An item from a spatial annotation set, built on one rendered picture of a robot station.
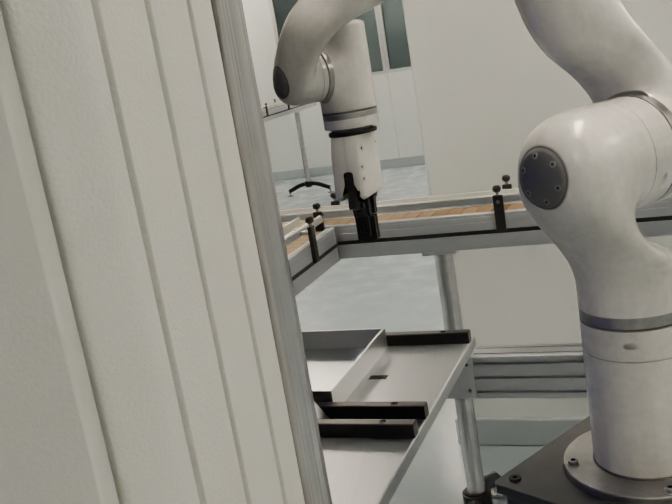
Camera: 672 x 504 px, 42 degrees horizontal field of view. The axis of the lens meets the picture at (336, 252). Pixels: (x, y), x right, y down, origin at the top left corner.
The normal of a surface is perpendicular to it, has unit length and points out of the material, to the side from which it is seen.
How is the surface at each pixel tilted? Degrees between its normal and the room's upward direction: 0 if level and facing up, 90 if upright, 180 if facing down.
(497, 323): 90
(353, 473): 0
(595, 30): 103
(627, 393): 90
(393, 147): 90
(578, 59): 140
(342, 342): 90
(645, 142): 74
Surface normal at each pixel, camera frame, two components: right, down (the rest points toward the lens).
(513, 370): -0.34, 0.27
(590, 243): -0.39, 0.82
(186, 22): 0.96, -0.10
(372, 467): -0.16, -0.96
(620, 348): -0.55, 0.28
